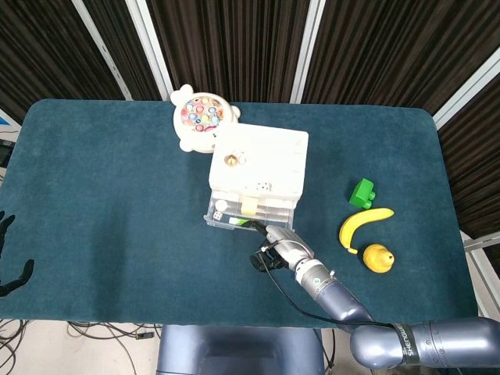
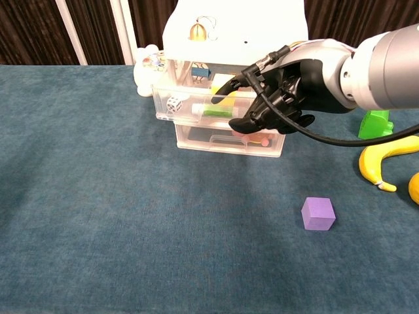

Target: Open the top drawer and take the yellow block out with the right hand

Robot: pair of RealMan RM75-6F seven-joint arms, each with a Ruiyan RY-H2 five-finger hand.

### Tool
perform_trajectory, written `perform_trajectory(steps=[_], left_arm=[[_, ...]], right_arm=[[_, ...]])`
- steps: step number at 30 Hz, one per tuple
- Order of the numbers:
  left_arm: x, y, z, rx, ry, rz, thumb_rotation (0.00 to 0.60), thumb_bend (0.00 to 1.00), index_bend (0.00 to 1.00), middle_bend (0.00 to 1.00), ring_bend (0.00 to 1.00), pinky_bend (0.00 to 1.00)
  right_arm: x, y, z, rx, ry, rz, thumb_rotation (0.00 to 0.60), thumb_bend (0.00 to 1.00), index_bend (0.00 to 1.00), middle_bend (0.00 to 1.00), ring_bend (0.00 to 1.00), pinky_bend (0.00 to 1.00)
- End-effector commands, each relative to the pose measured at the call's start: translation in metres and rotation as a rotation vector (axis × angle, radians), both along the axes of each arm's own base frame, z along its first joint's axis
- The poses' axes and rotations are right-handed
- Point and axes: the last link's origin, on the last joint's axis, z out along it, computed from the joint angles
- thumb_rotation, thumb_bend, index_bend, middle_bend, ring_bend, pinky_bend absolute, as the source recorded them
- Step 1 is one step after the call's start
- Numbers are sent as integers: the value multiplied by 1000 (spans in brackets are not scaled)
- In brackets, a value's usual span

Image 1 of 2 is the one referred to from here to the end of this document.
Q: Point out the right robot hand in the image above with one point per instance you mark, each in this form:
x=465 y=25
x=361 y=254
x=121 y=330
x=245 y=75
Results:
x=291 y=248

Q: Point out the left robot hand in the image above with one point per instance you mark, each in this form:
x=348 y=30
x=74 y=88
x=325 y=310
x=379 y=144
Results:
x=25 y=270

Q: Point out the clear plastic drawer with tube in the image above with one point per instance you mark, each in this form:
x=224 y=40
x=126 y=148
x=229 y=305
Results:
x=279 y=215

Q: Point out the yellow object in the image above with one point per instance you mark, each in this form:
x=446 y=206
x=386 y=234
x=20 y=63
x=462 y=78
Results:
x=250 y=206

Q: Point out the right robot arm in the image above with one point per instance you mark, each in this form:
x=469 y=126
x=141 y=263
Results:
x=340 y=297

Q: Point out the white plastic drawer cabinet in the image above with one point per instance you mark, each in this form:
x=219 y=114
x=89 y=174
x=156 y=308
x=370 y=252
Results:
x=269 y=152

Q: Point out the green and white tube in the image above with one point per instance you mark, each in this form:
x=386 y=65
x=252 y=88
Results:
x=240 y=222

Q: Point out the yellow banana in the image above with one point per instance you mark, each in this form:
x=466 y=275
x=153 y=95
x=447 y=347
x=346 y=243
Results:
x=347 y=228

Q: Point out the white dice black dots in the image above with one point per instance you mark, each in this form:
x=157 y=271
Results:
x=218 y=215

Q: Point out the white round disc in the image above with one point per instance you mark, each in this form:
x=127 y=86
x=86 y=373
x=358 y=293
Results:
x=222 y=205

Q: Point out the yellow pear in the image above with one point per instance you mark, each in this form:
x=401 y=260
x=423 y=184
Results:
x=377 y=259

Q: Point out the green toy brick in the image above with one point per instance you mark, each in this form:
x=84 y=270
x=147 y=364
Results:
x=361 y=193

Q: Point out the small gold bell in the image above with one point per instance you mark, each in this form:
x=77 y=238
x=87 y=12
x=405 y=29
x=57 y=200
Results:
x=231 y=159

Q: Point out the teal table mat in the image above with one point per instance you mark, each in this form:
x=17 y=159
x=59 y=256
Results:
x=117 y=215

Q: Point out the white fishing game toy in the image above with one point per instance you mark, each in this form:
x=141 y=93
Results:
x=201 y=113

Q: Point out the white metal frame post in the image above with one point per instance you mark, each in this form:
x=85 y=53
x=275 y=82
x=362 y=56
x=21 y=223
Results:
x=308 y=47
x=468 y=86
x=150 y=47
x=103 y=51

